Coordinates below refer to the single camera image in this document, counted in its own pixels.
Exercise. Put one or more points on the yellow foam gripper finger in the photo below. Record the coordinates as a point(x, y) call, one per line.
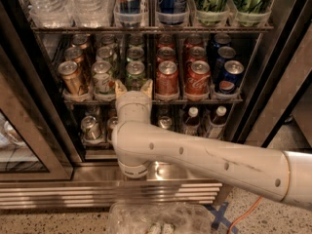
point(147, 88)
point(120, 88)

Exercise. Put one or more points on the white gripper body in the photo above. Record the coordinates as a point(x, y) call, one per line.
point(133, 98)

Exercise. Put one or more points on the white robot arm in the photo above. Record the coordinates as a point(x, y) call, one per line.
point(281, 176)

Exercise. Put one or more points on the front orange soda can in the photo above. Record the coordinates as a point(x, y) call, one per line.
point(166, 78)

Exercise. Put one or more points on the orange soda can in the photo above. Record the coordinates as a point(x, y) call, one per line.
point(165, 54)
point(166, 78)
point(166, 40)

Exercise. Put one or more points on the bottom shelf gold can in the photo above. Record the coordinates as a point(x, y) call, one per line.
point(111, 123)

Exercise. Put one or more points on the front white green soda can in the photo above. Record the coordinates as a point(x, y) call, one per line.
point(103, 77)

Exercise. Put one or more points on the bottom shelf green can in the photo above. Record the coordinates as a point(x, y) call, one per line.
point(165, 122)

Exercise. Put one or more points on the bottom shelf left silver can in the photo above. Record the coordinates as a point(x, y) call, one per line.
point(90, 128)

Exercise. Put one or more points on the front red cola can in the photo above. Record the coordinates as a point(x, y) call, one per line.
point(197, 77)

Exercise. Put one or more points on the red cola can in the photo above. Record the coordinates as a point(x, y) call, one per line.
point(195, 53)
point(193, 40)
point(197, 77)

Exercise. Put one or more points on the front gold soda can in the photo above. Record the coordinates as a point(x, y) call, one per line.
point(73, 78)

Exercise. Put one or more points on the gold soda can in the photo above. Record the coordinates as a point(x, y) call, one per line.
point(76, 54)
point(73, 78)
point(83, 42)

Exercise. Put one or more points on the front blue pepsi can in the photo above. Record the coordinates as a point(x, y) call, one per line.
point(229, 77)

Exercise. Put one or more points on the blue pepsi can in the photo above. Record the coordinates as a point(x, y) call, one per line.
point(217, 41)
point(229, 77)
point(223, 55)

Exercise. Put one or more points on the stainless steel fridge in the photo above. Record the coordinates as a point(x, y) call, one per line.
point(264, 44)

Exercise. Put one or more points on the glass fridge door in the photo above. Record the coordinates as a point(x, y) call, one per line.
point(41, 157)

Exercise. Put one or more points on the left white-cap juice bottle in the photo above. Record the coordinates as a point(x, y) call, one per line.
point(190, 121)

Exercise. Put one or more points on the white-cap juice bottle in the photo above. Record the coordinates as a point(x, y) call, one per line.
point(215, 122)
point(190, 121)

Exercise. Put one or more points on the right white-cap juice bottle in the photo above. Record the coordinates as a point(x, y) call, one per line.
point(215, 122)

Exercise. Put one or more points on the right clear water bottle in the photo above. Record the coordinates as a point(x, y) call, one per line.
point(93, 13)

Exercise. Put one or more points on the clear water bottle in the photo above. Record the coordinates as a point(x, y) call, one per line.
point(93, 13)
point(51, 13)

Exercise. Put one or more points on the clear plastic bin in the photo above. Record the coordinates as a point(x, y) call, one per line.
point(166, 218)

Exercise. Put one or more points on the left clear water bottle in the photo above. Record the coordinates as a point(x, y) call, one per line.
point(51, 13)

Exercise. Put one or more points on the blue tape cross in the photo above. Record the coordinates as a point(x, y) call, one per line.
point(219, 215)

